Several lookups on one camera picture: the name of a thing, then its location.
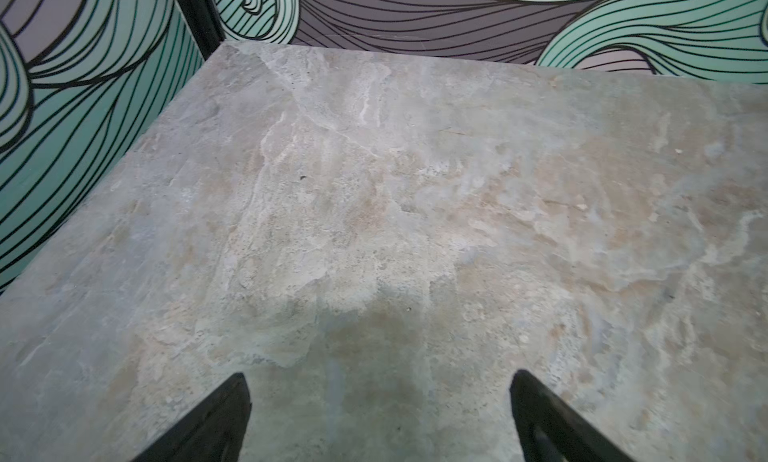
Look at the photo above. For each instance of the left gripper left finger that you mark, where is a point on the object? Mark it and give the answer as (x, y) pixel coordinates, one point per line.
(213, 430)

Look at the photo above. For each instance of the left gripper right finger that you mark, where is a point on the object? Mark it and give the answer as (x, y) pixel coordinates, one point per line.
(550, 430)

